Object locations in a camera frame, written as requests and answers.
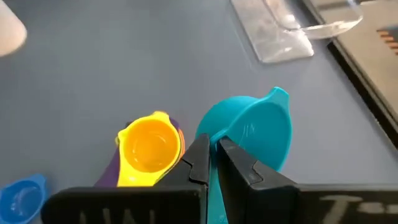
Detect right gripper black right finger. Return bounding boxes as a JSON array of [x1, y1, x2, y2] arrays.
[[218, 138, 398, 224]]

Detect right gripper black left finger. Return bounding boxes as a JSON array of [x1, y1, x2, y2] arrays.
[[42, 134, 211, 224]]

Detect teal measuring cup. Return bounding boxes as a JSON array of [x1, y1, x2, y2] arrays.
[[195, 86, 293, 224]]

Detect yellow measuring cup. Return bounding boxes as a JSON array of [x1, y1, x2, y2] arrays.
[[115, 111, 184, 187]]

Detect purple measuring cup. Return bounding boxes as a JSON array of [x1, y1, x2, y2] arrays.
[[94, 118, 183, 187]]

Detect blue measuring cup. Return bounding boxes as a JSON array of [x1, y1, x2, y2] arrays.
[[0, 173, 47, 224]]

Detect clear plastic basket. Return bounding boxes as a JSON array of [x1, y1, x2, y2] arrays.
[[229, 0, 364, 65]]

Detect black floor mat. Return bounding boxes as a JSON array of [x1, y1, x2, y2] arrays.
[[376, 24, 398, 57]]

